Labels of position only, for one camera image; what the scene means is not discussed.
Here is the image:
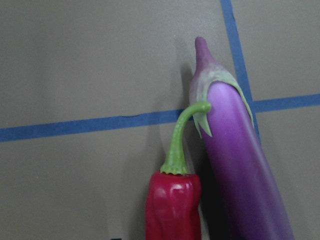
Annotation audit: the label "red chili pepper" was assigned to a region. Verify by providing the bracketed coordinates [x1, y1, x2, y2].
[145, 102, 212, 240]

